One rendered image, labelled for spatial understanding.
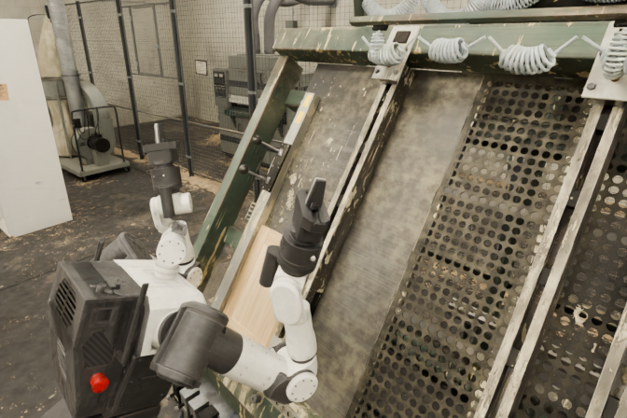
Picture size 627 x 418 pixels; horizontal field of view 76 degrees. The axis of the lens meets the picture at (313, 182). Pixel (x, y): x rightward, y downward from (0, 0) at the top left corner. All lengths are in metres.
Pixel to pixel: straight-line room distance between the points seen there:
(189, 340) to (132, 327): 0.13
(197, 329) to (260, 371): 0.19
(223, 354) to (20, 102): 4.13
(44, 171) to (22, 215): 0.48
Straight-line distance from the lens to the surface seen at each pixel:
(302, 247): 0.81
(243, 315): 1.52
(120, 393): 1.06
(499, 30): 1.26
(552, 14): 1.04
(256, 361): 0.96
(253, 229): 1.53
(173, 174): 1.32
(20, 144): 4.84
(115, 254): 1.23
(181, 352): 0.88
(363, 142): 1.30
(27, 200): 4.97
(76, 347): 0.97
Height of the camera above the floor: 1.90
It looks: 20 degrees down
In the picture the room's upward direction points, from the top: straight up
